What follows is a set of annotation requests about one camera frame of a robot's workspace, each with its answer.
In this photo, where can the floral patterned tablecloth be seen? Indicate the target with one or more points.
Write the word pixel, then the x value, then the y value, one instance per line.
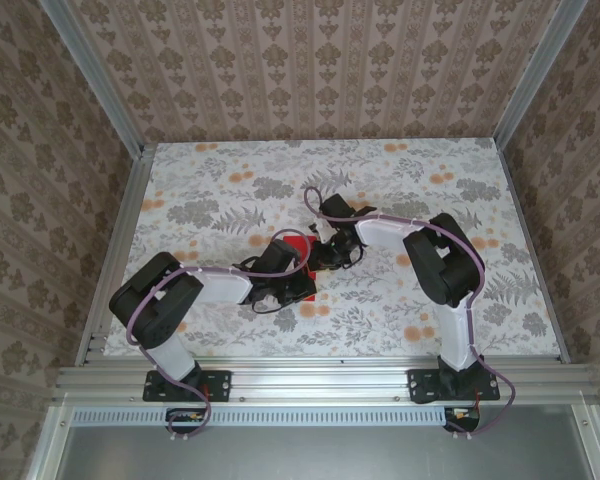
pixel 280 165

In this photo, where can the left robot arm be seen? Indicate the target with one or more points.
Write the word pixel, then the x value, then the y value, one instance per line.
pixel 220 287

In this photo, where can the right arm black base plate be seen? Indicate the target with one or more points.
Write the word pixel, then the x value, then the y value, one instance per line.
pixel 422 385

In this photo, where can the aluminium frame post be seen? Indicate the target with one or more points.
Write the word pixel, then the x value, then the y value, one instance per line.
pixel 535 70
pixel 95 75

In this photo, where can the small black circuit board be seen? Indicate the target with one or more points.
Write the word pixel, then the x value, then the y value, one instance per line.
pixel 187 416
pixel 462 415

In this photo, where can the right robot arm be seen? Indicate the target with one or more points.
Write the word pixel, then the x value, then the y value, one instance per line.
pixel 380 230

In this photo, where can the grey metal panel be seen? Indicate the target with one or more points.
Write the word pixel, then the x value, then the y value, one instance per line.
pixel 305 455

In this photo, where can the aluminium side rail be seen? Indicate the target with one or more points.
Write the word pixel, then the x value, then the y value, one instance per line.
pixel 115 250

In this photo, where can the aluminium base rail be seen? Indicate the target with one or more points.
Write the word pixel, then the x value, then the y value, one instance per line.
pixel 320 382

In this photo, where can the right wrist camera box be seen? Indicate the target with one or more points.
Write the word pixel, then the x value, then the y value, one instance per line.
pixel 337 206

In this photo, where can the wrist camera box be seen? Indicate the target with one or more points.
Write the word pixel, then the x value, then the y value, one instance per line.
pixel 337 206
pixel 280 256

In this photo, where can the red cloth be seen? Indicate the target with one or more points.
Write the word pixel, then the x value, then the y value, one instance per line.
pixel 300 245

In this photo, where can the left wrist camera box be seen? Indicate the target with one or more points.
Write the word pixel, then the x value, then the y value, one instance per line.
pixel 280 256

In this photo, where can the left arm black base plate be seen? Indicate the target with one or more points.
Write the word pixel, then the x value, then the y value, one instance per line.
pixel 220 385

